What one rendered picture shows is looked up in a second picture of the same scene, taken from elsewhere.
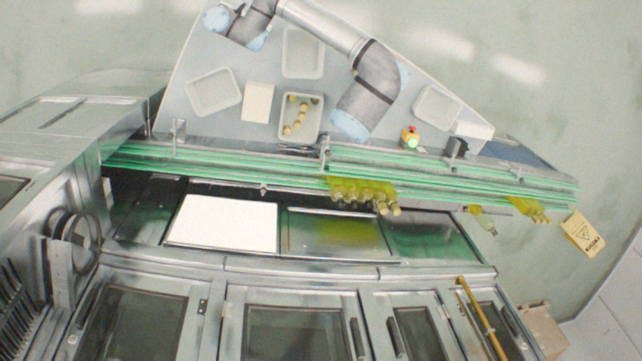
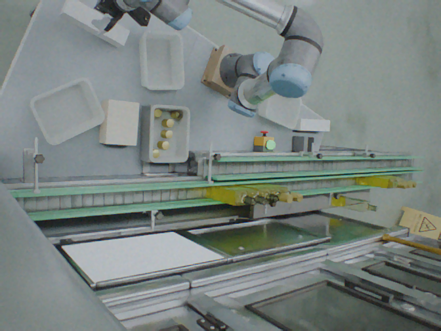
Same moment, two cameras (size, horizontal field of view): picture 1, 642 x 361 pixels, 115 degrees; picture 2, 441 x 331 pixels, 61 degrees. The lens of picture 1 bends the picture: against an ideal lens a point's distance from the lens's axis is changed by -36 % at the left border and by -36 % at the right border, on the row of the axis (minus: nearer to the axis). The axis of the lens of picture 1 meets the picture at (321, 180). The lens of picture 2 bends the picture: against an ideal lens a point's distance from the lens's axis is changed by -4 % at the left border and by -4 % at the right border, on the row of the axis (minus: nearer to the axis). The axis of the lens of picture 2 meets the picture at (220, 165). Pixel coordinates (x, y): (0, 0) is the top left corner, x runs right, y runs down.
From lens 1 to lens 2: 0.75 m
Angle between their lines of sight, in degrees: 33
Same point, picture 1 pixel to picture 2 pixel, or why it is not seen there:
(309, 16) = not seen: outside the picture
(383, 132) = (238, 144)
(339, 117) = (291, 69)
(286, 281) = (259, 276)
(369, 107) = (312, 56)
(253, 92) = (117, 108)
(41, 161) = not seen: outside the picture
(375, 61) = (306, 20)
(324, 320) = (325, 291)
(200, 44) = (40, 53)
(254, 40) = (184, 13)
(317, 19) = not seen: outside the picture
